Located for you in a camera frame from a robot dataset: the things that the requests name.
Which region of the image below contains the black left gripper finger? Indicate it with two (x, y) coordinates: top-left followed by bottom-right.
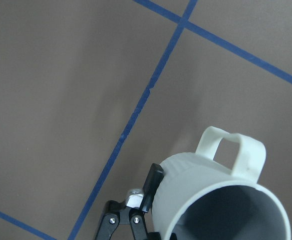
(94, 163), (164, 240)

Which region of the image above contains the white ceramic mug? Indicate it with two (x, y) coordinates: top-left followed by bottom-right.
(152, 126), (291, 240)

